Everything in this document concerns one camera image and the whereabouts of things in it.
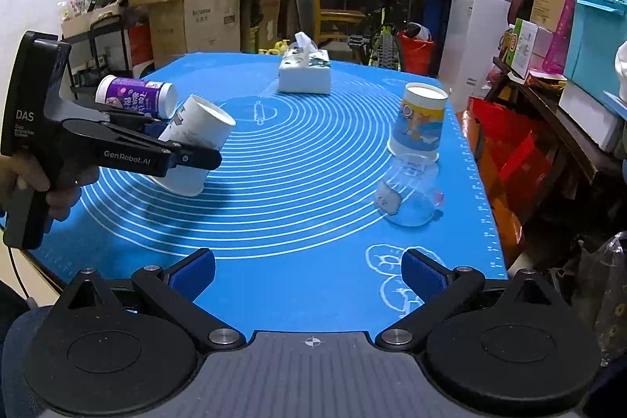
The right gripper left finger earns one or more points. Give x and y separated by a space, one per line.
170 294

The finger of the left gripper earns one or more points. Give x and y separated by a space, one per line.
204 158
136 122

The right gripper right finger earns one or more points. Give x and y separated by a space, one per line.
444 293

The white printed paper cup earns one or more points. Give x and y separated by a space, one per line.
198 123

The yellow blue paper cup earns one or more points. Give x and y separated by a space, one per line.
417 130

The person's left hand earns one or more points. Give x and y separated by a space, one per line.
20 172

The purple white canister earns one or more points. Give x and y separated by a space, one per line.
156 99

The black metal shelf rack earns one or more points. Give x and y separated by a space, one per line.
85 78

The lower cardboard box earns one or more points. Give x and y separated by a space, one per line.
181 27

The white tissue box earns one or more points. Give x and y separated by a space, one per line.
305 68

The blue silicone baking mat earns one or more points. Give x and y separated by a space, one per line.
290 214

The wooden chair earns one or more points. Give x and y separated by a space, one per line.
322 16

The green black bicycle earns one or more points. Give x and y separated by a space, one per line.
376 40

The red plastic bucket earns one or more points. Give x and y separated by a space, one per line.
417 54

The white green product box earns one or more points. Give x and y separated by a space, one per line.
523 42

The white chest freezer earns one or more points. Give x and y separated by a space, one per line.
471 41

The teal plastic storage bin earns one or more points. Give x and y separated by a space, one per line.
598 30

